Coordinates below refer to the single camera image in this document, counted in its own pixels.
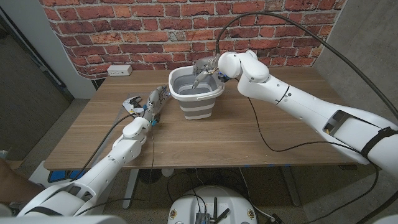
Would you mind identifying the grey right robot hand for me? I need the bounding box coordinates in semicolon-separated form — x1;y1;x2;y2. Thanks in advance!
192;55;221;90

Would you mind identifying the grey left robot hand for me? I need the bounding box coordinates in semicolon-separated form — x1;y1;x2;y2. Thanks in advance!
143;84;172;121

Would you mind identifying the white grey collapsible bucket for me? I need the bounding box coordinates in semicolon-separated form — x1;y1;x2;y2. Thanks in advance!
168;64;226;121

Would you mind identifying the white black wrist module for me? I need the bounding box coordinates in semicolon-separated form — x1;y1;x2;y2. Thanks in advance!
123;96;144;114

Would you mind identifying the white power outlet box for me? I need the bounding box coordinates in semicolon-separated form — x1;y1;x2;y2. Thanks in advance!
106;64;133;77

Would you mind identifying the red brick printed backdrop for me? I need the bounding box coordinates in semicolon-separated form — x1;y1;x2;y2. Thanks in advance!
39;0;348;80

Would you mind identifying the white table leg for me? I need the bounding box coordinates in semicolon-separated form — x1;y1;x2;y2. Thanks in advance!
122;169;139;210

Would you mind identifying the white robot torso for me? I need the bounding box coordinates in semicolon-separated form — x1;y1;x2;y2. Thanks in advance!
167;185;258;224

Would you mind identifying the blue white floor item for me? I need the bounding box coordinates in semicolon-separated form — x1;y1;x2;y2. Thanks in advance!
29;160;83;187

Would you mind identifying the grey box with black antennas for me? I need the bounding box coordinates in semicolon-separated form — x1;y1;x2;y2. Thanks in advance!
195;196;231;224

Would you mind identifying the dark grey table leg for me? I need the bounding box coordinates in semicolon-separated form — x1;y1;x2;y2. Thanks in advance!
280;166;302;207

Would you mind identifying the brown rounded object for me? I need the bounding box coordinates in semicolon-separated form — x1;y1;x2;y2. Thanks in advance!
0;158;46;207

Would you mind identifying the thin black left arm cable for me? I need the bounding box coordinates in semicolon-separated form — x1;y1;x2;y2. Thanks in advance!
76;124;155;216

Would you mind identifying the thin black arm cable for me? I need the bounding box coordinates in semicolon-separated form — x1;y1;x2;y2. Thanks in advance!
247;96;380;224
76;124;155;216

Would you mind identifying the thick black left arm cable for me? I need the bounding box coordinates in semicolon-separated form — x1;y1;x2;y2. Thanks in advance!
70;112;137;183

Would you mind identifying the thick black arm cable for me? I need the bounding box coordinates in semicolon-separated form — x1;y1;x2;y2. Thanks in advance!
70;112;137;183
215;11;398;224

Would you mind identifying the black floor cable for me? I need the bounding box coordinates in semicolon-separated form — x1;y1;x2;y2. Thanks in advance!
167;172;208;213

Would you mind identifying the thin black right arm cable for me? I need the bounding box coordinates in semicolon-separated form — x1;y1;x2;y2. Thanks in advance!
247;96;380;224

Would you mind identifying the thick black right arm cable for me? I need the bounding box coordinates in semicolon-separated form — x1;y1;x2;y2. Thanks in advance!
215;11;398;224

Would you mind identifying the white floor cable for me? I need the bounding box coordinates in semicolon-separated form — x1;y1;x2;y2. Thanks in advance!
238;167;275;222

